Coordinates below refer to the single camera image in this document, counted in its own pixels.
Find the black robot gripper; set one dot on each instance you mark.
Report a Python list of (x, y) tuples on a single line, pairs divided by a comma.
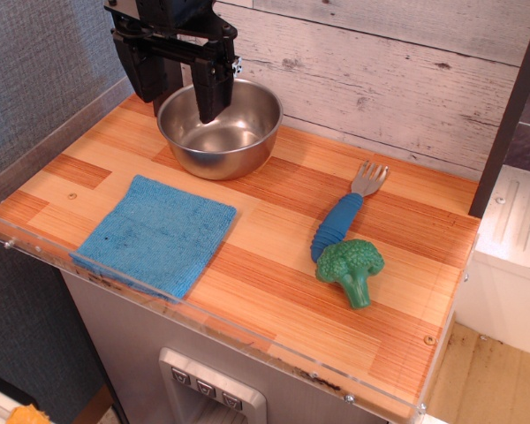
[(188, 32)]

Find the fork with blue handle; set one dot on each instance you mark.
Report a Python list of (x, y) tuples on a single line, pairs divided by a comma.
[(338, 221)]

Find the blue knitted napkin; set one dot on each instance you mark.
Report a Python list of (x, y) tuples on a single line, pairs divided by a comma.
[(158, 235)]

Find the stainless steel bowl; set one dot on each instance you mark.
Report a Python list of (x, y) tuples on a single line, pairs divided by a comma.
[(238, 142)]

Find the clear acrylic table guard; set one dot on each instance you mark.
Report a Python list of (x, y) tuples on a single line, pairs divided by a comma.
[(203, 294)]

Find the green toy broccoli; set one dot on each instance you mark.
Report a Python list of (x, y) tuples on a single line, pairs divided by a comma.
[(350, 264)]

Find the silver toy fridge cabinet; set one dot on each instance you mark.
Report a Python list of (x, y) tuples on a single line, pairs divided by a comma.
[(128, 336)]

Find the grey water dispenser panel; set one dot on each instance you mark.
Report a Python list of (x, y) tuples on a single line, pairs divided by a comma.
[(200, 394)]

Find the orange object bottom left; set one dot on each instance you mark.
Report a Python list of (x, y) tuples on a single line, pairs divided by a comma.
[(27, 414)]

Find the white toy sink unit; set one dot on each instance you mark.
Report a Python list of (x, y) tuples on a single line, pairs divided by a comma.
[(494, 297)]

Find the dark wooden post right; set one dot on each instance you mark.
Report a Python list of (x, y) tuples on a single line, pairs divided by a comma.
[(505, 132)]

